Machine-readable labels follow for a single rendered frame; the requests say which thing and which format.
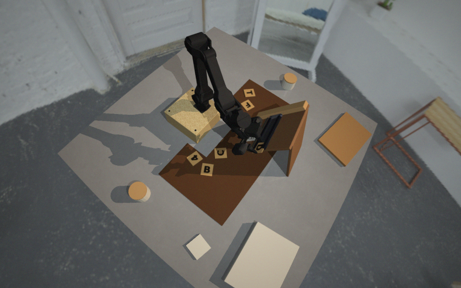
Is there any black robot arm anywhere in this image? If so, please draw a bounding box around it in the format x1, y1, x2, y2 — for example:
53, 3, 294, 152
184, 32, 263, 139

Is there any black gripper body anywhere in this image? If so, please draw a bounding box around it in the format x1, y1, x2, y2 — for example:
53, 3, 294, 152
231, 116, 263, 155

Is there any beige cylindrical container with brown lid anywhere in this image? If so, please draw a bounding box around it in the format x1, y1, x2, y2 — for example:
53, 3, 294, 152
128, 182, 151, 202
281, 73, 297, 90

